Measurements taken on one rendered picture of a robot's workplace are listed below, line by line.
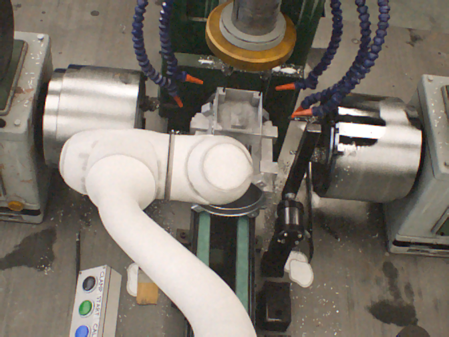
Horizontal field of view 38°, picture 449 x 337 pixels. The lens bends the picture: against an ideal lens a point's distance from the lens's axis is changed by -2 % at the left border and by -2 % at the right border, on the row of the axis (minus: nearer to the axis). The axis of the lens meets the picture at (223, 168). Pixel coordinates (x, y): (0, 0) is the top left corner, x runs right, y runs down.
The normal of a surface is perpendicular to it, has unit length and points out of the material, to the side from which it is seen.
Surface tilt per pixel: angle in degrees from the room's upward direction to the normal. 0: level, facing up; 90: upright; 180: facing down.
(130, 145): 17
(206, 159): 28
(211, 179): 40
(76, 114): 32
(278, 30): 0
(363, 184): 77
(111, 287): 54
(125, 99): 13
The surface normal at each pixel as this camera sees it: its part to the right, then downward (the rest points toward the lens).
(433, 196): -0.03, 0.81
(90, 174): -0.52, 0.14
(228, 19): 0.12, -0.57
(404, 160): 0.06, 0.21
